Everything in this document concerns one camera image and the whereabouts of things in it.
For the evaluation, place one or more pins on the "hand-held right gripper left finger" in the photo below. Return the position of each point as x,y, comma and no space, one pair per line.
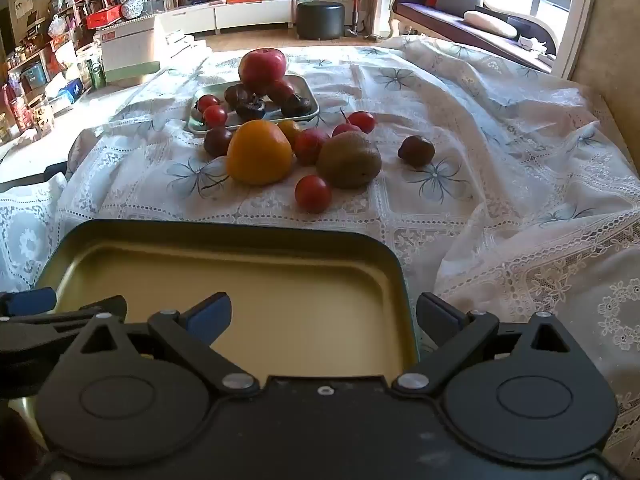
209,311

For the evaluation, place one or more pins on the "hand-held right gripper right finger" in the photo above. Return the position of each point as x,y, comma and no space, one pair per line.
436,316

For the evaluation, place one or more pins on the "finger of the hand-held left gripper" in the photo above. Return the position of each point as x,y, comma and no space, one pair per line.
60,321
31,300

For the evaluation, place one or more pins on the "gold baking tray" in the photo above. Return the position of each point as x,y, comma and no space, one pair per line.
280,300

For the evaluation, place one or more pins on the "red cherry tomato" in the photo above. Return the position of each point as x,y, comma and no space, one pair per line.
215,116
312,194
207,101

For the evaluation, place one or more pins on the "dark purple plum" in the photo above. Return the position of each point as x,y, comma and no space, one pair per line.
217,141
416,151

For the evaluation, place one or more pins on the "large orange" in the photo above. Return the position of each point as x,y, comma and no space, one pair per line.
259,152

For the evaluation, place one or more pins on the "brown kiwi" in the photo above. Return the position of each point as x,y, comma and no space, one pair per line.
349,161

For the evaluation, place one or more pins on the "white lace tablecloth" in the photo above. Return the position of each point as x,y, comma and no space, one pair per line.
500,160

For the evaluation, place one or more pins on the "red plum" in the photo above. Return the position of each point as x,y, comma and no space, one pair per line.
310,147

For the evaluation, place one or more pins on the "small orange kumquat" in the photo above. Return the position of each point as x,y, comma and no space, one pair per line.
290,131

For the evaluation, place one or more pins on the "dark brown dried fruit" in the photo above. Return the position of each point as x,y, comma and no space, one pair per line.
296,106
236,95
250,109

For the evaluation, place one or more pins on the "small red fruit with stem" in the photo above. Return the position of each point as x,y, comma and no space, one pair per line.
344,129

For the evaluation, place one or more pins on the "blue tissue package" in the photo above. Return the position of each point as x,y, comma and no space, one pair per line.
71,91

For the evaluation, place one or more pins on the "pale green small tray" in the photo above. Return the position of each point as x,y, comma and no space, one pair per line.
305,110

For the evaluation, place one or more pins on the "blue storage basket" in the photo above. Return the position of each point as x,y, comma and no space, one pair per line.
34,75

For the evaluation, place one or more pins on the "small red apple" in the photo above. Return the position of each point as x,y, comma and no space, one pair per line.
280,91

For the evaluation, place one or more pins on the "green can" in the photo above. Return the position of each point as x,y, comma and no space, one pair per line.
98,74

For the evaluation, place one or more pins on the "large red apple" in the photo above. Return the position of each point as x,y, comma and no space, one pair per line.
262,70

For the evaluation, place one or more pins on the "white box with green base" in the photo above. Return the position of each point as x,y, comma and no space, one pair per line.
130,45

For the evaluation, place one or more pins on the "flat red box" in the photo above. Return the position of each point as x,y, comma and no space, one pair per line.
104,19

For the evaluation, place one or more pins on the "white pillow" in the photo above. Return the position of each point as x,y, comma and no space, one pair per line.
490,24

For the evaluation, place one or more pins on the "purple sofa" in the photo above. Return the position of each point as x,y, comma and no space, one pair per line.
440,19

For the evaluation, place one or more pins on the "white television cabinet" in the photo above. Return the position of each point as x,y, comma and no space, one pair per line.
240,15

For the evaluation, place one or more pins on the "black round stool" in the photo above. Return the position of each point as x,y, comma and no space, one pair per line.
320,20

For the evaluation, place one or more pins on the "blue and white vase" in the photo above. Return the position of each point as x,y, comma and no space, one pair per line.
132,5

